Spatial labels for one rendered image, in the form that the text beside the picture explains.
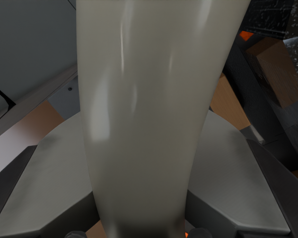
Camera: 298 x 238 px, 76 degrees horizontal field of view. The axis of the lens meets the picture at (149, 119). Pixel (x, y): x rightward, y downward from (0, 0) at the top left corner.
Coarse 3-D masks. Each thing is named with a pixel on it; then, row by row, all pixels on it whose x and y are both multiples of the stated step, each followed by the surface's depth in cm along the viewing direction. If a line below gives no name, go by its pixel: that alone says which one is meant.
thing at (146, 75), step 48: (96, 0) 3; (144, 0) 2; (192, 0) 2; (240, 0) 3; (96, 48) 3; (144, 48) 3; (192, 48) 3; (96, 96) 3; (144, 96) 3; (192, 96) 3; (96, 144) 4; (144, 144) 4; (192, 144) 4; (96, 192) 5; (144, 192) 4
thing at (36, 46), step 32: (0, 0) 26; (32, 0) 32; (64, 0) 44; (0, 32) 23; (32, 32) 28; (64, 32) 36; (0, 64) 20; (32, 64) 24; (64, 64) 30; (0, 96) 18; (32, 96) 25; (0, 128) 33
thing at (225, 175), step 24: (216, 120) 9; (216, 144) 8; (240, 144) 8; (192, 168) 7; (216, 168) 7; (240, 168) 7; (192, 192) 6; (216, 192) 6; (240, 192) 6; (264, 192) 6; (192, 216) 6; (216, 216) 5; (240, 216) 5; (264, 216) 5
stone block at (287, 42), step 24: (264, 0) 43; (288, 0) 35; (264, 24) 42; (288, 24) 34; (240, 48) 64; (264, 48) 45; (288, 48) 35; (264, 72) 55; (288, 72) 40; (288, 96) 49; (288, 120) 61
